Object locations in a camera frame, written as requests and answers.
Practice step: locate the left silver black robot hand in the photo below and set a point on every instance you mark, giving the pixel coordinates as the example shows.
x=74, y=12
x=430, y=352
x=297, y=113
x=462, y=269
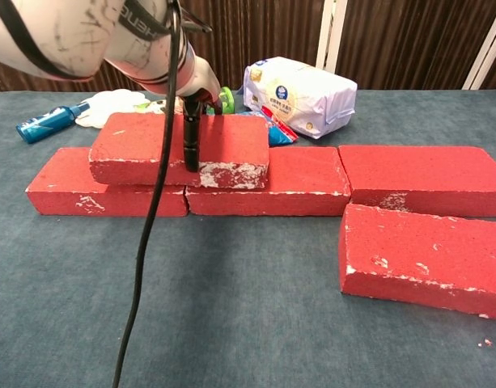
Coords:
x=191, y=137

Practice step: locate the blue snack bag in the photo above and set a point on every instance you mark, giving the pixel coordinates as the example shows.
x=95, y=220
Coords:
x=280, y=133

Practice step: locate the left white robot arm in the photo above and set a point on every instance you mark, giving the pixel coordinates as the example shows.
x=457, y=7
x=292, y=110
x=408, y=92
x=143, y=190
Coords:
x=81, y=36

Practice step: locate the white tissue pack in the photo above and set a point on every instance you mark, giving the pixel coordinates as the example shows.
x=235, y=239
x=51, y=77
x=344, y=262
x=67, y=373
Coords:
x=300, y=93

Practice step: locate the red brick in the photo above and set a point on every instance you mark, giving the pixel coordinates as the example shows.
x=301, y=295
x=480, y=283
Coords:
x=417, y=174
x=69, y=190
x=304, y=178
x=425, y=250
x=134, y=141

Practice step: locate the green chips can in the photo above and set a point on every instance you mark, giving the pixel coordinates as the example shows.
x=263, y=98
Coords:
x=228, y=99

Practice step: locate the white flower-shaped coaster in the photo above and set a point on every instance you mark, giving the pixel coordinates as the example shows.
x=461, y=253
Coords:
x=106, y=105

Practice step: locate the blue spray bottle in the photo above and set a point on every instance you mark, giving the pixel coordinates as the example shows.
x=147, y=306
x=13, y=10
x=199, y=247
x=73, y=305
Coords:
x=45, y=123

